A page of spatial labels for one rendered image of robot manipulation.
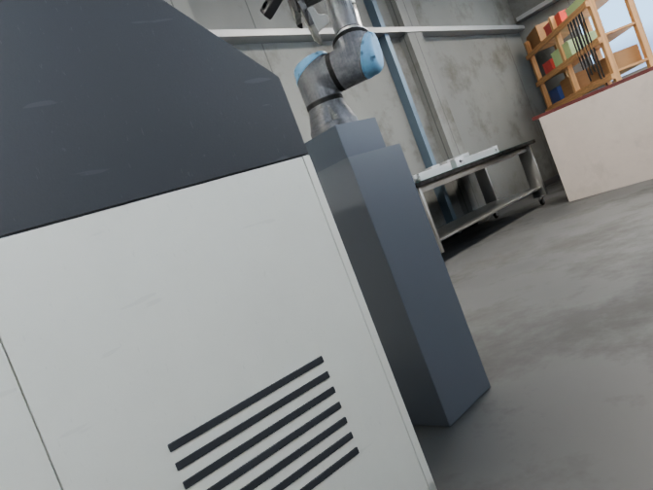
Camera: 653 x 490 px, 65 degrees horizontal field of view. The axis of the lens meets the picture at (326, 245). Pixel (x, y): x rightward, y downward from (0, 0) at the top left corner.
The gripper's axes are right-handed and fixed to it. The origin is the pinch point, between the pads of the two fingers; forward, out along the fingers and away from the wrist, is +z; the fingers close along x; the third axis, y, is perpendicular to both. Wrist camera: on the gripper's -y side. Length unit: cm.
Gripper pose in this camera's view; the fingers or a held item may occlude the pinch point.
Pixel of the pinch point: (309, 38)
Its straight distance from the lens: 150.5
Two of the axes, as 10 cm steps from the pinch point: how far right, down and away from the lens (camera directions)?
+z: 3.3, 6.3, 7.0
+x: -3.8, -5.9, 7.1
